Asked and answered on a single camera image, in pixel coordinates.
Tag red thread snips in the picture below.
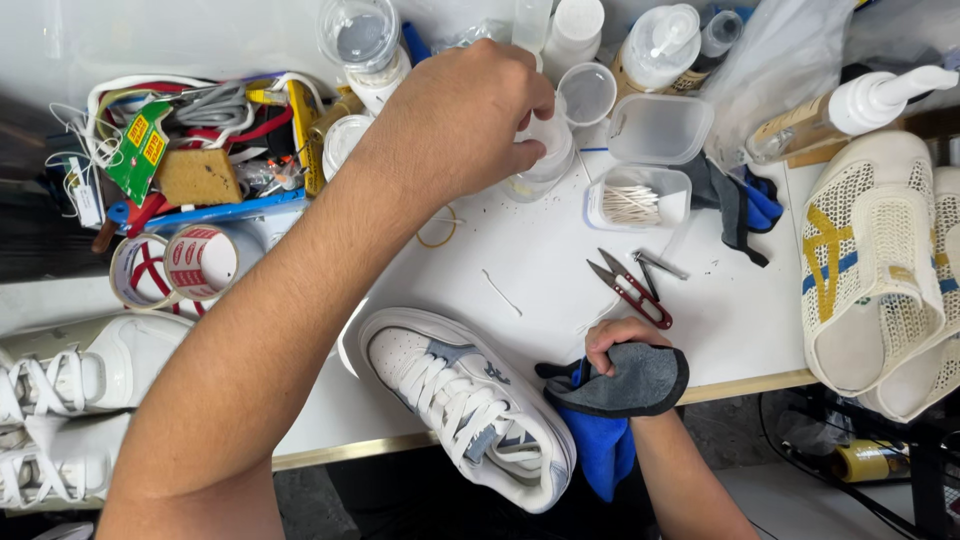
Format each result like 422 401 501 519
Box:
585 246 675 332

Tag small translucent cup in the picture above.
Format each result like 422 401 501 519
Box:
555 61 618 129

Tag blue tray of tools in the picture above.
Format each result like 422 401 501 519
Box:
43 71 333 240

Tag clear round lid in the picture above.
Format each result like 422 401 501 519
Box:
321 114 375 183

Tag red handled tool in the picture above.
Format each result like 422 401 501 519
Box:
122 190 171 240

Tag green glue card pack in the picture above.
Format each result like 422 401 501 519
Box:
104 100 174 208

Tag bunch of cotton swabs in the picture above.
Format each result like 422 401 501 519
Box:
601 183 663 227

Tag large amber pump bottle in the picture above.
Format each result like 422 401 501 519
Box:
745 64 960 167

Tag clear plastic swab box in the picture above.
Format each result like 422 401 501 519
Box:
584 162 693 233

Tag grey microfibre cloth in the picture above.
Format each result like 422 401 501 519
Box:
534 341 690 420

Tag blue handle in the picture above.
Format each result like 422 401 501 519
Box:
400 20 433 66

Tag grey cable bundle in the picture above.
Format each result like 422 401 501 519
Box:
171 81 254 130

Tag brown sponge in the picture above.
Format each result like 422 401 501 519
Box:
153 147 246 208

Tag small clear plastic bottle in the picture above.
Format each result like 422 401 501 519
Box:
501 103 577 204

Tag dark grey rag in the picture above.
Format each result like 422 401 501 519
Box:
677 153 774 270

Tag clear plastic box lid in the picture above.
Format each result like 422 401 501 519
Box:
605 93 716 167

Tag white bottle under cup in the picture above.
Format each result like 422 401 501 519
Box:
344 47 413 118

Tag yellow rubber band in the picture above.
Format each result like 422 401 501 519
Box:
415 203 459 251

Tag gold metal tube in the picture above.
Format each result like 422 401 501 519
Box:
306 90 366 145

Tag yellow tape roll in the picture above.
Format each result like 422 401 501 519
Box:
831 438 910 484

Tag clear tape roll red print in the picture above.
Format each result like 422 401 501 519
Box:
108 232 183 313
162 224 241 303

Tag plain white laced sneaker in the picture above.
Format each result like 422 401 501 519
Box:
0 311 198 423
0 411 135 513

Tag bright blue microfibre cloth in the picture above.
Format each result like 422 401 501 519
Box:
557 358 638 503

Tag metal tweezers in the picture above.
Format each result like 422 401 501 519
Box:
630 250 690 303

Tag person's left hand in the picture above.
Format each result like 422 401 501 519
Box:
352 39 558 226

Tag white paper tags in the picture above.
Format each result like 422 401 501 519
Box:
62 153 108 231

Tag white capped bottle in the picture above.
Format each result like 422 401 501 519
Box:
540 0 606 85

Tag blue rag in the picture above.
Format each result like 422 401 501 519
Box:
741 168 786 234

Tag dark spray bottle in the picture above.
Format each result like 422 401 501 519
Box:
673 9 745 96

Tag clear plastic bag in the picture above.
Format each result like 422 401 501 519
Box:
699 0 861 172

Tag brown bottle with white pump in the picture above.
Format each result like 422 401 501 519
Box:
609 3 703 104

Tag cream mesh shoe yellow stripes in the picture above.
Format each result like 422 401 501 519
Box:
800 130 948 399
857 165 960 426

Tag white thread piece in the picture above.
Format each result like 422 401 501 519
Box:
480 267 525 318

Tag clear plastic cup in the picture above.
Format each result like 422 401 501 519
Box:
315 0 402 75

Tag white sneaker with grey-blue trim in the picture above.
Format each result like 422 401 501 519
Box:
357 306 578 516

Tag black cable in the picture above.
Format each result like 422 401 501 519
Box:
756 390 927 540

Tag person's right hand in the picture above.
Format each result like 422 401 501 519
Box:
585 316 672 377

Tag clear slim bottle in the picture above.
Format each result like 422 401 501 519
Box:
511 0 555 56

